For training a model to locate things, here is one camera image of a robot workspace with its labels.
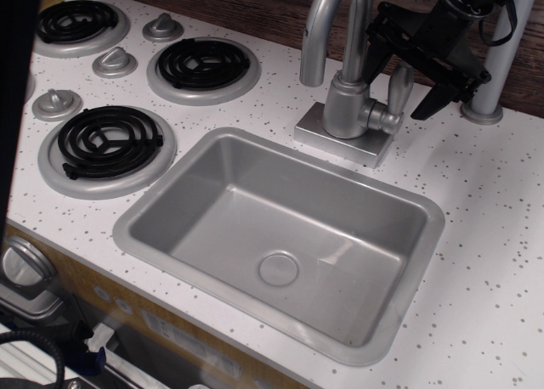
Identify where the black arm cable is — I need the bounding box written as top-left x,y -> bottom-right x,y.
478,0 -> 518,48

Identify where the black coil burner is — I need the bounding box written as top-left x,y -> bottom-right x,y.
146,37 -> 260,106
38,105 -> 177,200
33,0 -> 130,59

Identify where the grey stove knob middle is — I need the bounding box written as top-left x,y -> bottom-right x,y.
92,47 -> 138,79

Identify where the black cable lower left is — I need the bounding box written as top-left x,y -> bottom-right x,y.
0,327 -> 65,389

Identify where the dark blurred foreground object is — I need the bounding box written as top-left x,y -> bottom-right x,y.
1,0 -> 41,228

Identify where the grey stove knob back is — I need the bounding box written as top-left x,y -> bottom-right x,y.
142,13 -> 184,42

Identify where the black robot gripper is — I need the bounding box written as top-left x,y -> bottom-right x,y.
364,4 -> 490,119

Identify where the grey stove knob front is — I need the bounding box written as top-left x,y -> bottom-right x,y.
31,89 -> 82,121

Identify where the silver curved toy faucet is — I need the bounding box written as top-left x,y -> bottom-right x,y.
294,0 -> 394,168

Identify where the black coil burner middle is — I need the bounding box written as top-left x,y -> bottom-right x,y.
146,37 -> 260,106

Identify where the black coil burner back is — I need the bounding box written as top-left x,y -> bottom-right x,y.
33,0 -> 130,59

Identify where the grey vertical support pole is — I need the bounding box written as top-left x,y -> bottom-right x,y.
461,0 -> 535,126

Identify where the grey oven dial knob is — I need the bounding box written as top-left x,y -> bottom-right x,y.
1,235 -> 57,299

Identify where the grey stove knob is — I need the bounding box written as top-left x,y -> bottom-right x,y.
142,13 -> 184,42
31,89 -> 82,121
92,47 -> 138,79

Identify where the grey plastic sink basin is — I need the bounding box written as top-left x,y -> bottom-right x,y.
113,127 -> 445,366

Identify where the silver faucet lever handle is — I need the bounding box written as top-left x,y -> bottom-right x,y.
358,61 -> 414,135

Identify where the black coil burner front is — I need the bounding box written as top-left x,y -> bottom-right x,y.
38,105 -> 177,200

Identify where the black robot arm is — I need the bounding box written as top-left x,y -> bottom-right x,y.
363,0 -> 518,120

